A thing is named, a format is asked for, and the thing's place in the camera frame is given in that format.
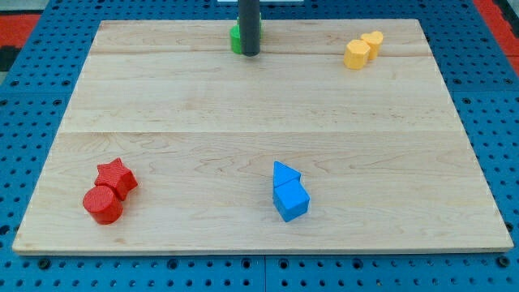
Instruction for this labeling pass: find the green block behind tool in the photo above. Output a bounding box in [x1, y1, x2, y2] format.
[236, 12, 263, 40]

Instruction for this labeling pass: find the red cylinder block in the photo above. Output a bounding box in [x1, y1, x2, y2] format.
[83, 186, 123, 225]

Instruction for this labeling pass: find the blue triangle block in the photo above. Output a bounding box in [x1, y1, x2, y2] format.
[272, 161, 301, 188]

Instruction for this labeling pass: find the red star block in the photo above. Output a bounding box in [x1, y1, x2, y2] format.
[94, 157, 138, 201]

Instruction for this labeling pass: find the green block left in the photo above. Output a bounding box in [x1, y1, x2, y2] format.
[229, 24, 242, 54]

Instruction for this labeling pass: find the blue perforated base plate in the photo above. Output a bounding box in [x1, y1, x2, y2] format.
[1, 0, 518, 291]

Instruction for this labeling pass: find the light wooden board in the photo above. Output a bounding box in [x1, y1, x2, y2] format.
[12, 19, 513, 256]

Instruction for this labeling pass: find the blue cube block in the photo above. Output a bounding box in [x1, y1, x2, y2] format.
[273, 180, 310, 222]

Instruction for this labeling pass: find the yellow heart block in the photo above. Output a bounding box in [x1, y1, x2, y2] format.
[361, 31, 384, 60]

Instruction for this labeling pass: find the yellow hexagon block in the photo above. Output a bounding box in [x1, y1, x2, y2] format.
[343, 40, 371, 70]

